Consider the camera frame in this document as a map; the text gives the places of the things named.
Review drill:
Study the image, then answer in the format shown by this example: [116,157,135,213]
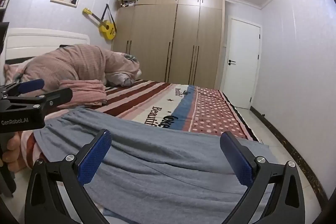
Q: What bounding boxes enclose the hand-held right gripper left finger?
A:
[25,129,112,224]

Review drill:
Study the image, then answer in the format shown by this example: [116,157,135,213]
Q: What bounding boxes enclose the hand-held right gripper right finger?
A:
[220,131,322,224]

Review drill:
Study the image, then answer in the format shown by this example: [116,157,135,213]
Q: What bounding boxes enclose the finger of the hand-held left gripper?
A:
[0,79,45,97]
[5,88,73,110]

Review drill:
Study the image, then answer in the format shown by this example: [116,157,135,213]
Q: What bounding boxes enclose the grey-blue pants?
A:
[33,106,279,224]

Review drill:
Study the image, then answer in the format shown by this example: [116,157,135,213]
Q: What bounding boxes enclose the person's left hand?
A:
[0,132,24,170]

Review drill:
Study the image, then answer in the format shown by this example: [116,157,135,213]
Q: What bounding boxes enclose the folded pink clothing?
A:
[59,79,108,109]

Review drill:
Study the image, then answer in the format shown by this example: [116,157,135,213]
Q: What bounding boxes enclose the pink quilt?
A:
[4,44,142,98]

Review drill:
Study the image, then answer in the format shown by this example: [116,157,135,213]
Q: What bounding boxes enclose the white headboard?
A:
[5,28,91,64]

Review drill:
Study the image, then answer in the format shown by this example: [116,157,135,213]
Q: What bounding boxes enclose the striped printed bed sheet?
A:
[16,78,263,224]

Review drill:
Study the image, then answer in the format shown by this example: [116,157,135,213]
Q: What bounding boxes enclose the yellow guitar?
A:
[83,4,118,41]

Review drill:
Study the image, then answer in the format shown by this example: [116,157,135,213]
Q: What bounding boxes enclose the white door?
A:
[220,16,263,109]

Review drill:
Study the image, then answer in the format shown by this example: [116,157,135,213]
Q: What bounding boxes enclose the beige wooden wardrobe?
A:
[112,0,227,89]

